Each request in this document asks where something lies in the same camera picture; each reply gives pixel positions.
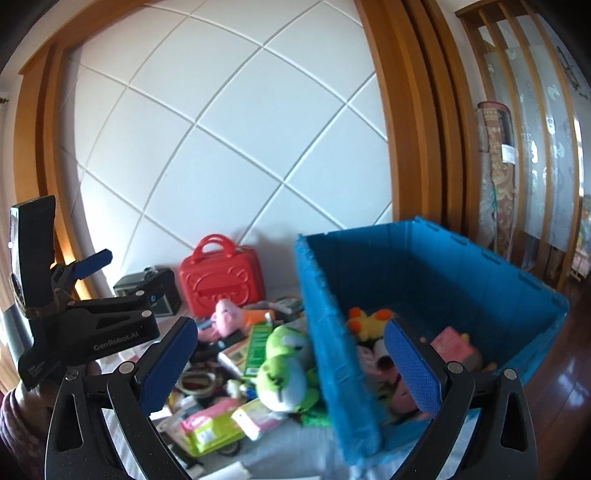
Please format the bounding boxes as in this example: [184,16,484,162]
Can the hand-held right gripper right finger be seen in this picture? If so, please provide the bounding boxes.
[383,318,539,480]

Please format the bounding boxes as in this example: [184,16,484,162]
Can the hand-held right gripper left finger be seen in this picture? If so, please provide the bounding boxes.
[45,316,199,480]

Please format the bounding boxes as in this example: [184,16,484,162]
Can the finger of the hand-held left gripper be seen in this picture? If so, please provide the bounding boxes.
[64,289,164,324]
[50,248,114,297]

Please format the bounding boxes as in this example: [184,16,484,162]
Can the pink cardboard box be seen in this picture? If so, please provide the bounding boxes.
[429,327,483,370]

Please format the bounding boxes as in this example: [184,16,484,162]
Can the yellow orange duck plush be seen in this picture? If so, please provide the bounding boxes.
[346,307,398,342]

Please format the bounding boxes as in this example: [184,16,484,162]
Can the blue plastic storage crate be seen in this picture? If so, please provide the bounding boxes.
[294,216,570,466]

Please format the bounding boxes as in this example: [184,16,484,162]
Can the person's left forearm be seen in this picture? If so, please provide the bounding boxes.
[0,381,54,480]

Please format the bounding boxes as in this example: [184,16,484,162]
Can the cloth covered desktop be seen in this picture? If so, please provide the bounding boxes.
[92,286,416,480]

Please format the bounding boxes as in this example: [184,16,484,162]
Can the small white green box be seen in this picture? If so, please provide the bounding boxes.
[217,339,252,374]

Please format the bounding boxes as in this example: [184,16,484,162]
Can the small pink plush toy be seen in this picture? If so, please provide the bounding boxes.
[210,299,247,337]

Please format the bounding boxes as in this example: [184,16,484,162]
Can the pink and lime tissue pack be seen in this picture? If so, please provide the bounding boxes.
[181,399,245,455]

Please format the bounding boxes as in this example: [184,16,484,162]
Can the long green box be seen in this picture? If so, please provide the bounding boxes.
[242,323,273,379]

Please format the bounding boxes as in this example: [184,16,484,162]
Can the red toy suitcase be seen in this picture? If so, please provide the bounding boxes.
[178,234,266,319]

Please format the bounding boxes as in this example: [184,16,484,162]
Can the white pink tissue pack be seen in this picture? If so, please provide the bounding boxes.
[231,398,282,439]

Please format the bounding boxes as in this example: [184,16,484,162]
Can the bright green frog plush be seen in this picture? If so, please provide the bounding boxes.
[255,323,321,411]

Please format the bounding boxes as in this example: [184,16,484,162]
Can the white paper sheet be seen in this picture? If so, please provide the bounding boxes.
[203,462,250,480]

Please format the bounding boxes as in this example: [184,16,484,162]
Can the green white flat box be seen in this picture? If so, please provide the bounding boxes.
[272,296,303,319]

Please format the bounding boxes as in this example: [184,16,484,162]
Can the rolled patterned carpet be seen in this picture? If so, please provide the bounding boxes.
[475,100,518,259]

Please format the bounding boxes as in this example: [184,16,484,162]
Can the wooden slat partition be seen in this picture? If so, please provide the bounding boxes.
[455,0,591,287]

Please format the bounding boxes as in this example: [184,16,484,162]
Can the wooden wall panel frame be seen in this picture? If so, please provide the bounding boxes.
[13,0,490,296]

